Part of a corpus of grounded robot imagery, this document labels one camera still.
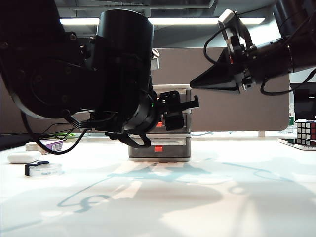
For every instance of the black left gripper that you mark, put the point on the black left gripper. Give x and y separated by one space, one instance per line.
170 98

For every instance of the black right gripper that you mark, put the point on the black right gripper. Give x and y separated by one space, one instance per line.
243 64

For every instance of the transparent tape roll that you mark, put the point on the transparent tape roll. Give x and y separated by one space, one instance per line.
47 170

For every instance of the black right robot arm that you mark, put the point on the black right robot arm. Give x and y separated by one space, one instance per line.
284 56

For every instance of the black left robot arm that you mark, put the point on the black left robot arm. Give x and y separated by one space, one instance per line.
49 61

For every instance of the grey translucent drawer with papers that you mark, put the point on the grey translucent drawer with papers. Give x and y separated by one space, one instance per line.
177 150

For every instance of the grey translucent drawer, empty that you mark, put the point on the grey translucent drawer, empty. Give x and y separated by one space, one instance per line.
183 94

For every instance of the brown desk partition panel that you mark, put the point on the brown desk partition panel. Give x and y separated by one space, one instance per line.
247 111

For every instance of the white partition foot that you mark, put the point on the white partition foot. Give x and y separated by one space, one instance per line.
261 134

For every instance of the ceiling light strip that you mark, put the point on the ceiling light strip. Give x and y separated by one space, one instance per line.
187 21

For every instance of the black monitor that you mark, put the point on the black monitor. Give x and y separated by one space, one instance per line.
303 103

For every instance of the black Rubik's cube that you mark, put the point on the black Rubik's cube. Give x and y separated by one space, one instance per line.
306 130

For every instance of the white flat tray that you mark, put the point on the white flat tray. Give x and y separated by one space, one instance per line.
303 147

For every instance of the white and purple box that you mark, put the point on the white and purple box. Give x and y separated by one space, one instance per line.
55 147

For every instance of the white earbuds case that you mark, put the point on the white earbuds case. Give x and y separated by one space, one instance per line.
22 157

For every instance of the white three-drawer cabinet frame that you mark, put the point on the white three-drawer cabinet frame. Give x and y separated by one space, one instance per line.
170 86

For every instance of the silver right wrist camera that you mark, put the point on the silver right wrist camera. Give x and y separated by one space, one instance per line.
234 24

